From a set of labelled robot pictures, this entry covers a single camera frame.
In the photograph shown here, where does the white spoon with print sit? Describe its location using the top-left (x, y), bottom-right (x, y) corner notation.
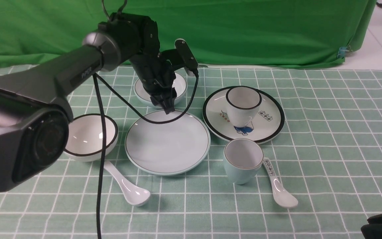
top-left (263, 157), bottom-right (298, 209)

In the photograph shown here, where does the light blue bowl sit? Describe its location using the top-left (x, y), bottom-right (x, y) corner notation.
top-left (134, 73), bottom-right (188, 109)

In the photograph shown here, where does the black rimmed printed plate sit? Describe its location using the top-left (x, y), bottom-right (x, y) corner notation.
top-left (202, 86), bottom-right (285, 145)

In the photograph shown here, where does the light blue cup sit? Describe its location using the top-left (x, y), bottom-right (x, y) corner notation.
top-left (223, 138), bottom-right (264, 185)

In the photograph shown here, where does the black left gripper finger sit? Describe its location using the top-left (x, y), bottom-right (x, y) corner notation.
top-left (159, 88), bottom-right (175, 115)
top-left (150, 93), bottom-right (165, 109)

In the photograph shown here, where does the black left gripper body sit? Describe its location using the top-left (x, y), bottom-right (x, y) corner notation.
top-left (130, 53), bottom-right (176, 97)

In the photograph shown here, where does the black rimmed white bowl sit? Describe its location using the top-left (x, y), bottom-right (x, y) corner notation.
top-left (64, 114), bottom-right (103, 162)

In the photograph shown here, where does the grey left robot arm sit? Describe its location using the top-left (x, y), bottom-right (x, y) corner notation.
top-left (0, 14), bottom-right (176, 193)

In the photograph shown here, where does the plain white ceramic spoon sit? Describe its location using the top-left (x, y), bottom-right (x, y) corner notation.
top-left (104, 161), bottom-right (151, 207)

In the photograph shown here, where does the green checkered tablecloth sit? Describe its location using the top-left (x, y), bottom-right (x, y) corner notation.
top-left (0, 68), bottom-right (382, 239)

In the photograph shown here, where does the black rimmed white cup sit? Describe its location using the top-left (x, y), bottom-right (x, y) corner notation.
top-left (225, 86), bottom-right (262, 128)

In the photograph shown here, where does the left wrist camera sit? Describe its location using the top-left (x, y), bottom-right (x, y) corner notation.
top-left (161, 39), bottom-right (199, 77)

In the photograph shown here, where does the light blue plate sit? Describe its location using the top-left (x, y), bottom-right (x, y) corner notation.
top-left (125, 110), bottom-right (211, 176)

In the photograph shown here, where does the green backdrop cloth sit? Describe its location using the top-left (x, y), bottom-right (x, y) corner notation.
top-left (0, 0), bottom-right (375, 69)

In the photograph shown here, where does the blue binder clip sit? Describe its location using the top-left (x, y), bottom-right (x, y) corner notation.
top-left (337, 46), bottom-right (348, 59)

